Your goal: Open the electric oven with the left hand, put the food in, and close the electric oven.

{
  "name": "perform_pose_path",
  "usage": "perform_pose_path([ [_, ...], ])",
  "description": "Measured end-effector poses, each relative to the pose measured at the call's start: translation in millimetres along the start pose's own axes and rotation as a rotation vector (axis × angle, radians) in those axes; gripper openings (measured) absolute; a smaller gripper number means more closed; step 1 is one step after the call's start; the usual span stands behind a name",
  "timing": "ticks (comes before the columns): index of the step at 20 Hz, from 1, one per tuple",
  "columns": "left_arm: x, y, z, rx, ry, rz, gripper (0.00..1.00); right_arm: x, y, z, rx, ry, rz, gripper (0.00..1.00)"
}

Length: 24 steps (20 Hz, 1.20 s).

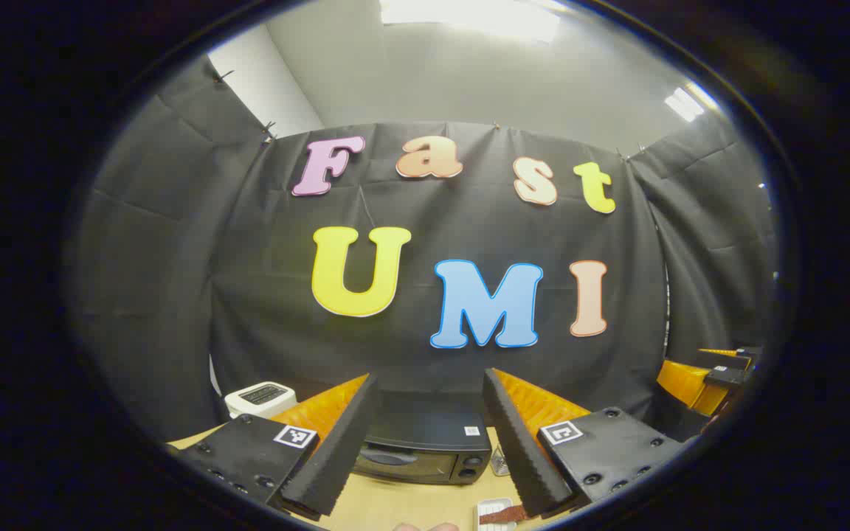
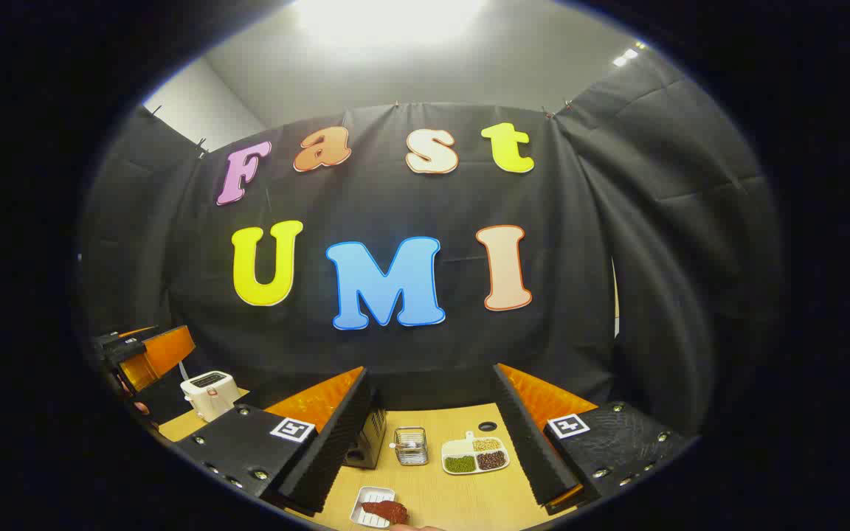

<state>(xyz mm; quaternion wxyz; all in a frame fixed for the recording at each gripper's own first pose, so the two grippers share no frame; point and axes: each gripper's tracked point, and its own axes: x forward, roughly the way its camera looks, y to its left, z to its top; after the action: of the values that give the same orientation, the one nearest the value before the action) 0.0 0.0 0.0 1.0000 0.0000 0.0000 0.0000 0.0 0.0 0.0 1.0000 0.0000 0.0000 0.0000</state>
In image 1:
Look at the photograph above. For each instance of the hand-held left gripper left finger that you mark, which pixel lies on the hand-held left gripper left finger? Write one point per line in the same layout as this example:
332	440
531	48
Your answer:
336	457

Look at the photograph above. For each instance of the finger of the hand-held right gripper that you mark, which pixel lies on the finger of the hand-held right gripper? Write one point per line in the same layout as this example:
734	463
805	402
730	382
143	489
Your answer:
738	356
687	383

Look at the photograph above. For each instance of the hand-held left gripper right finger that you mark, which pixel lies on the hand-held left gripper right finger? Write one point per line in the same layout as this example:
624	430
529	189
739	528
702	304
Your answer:
517	450

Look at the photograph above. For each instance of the black electric oven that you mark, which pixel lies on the black electric oven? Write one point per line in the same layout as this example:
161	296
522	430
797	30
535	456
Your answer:
425	435

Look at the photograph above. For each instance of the white rectangular tray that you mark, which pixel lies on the white rectangular tray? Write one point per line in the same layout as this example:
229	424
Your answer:
485	505

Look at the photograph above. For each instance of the white toaster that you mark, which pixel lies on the white toaster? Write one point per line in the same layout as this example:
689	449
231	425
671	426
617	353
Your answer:
259	398

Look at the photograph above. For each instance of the black backdrop cloth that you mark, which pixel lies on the black backdrop cloth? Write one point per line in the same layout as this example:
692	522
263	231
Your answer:
432	221

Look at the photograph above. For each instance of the ceiling light panel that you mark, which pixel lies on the ceiling light panel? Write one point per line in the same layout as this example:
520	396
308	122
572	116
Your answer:
685	104

